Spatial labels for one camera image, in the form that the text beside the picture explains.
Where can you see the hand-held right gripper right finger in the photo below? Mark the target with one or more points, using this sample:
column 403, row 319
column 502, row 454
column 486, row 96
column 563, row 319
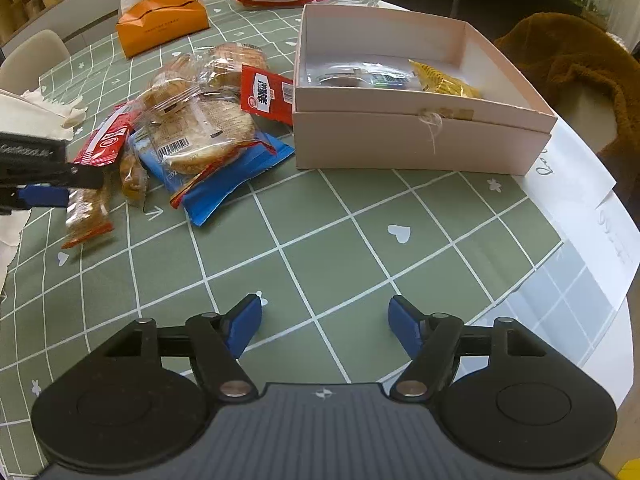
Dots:
column 405, row 327

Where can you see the large clear round cracker packet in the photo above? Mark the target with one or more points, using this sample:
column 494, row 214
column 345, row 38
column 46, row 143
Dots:
column 200, row 130

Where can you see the blue seaweed snack packet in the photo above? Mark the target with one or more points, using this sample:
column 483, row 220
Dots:
column 225, row 195

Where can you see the orange snack packet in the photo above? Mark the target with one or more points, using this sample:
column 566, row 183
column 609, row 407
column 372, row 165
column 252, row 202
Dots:
column 160, row 25

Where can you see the white paper sheet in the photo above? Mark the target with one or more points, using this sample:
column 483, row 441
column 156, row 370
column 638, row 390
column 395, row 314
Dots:
column 570, row 170
column 600, row 250

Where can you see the yellow snack packet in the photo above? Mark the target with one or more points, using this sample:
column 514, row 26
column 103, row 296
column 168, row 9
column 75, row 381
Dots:
column 445, row 85

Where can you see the clear plastic snack packet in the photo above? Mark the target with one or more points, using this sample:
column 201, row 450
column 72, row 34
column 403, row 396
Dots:
column 350, row 77

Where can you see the brown plush toy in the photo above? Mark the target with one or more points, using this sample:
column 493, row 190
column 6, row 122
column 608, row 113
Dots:
column 575, row 75

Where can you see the pink cardboard box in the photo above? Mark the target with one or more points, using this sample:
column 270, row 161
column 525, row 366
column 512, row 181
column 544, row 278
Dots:
column 400, row 140

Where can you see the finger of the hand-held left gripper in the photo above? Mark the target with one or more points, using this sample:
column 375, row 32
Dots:
column 45, row 196
column 82, row 176

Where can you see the red snack packet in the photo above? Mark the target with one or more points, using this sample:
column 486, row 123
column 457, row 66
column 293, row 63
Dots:
column 105, row 140
column 265, row 95

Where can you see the cream chair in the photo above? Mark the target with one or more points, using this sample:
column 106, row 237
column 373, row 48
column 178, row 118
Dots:
column 30, row 60
column 585, row 120

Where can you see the green checked tablecloth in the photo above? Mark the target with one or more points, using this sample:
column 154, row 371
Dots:
column 350, row 260

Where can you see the small brown snack packet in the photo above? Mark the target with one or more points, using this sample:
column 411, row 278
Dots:
column 131, row 175

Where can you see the cream cloth bag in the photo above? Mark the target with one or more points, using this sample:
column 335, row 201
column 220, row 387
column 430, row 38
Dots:
column 30, row 110

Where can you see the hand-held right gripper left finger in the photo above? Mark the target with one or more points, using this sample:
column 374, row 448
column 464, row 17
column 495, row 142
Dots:
column 245, row 327

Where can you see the orange-edged clear snack bar packet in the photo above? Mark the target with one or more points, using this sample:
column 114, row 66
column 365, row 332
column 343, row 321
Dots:
column 87, row 215

